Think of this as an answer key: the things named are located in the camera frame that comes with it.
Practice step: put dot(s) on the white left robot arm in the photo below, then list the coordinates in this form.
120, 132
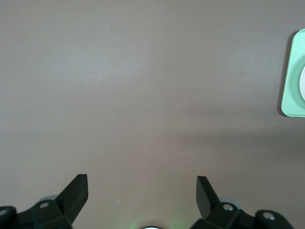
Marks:
152, 227

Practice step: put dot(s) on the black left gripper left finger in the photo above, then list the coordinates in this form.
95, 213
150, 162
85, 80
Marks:
71, 200

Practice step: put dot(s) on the beige round plate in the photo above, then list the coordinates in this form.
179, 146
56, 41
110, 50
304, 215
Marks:
303, 83

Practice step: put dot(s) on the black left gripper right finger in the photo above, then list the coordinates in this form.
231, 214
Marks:
207, 200

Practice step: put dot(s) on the light green rectangular tray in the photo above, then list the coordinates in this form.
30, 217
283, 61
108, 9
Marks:
291, 90

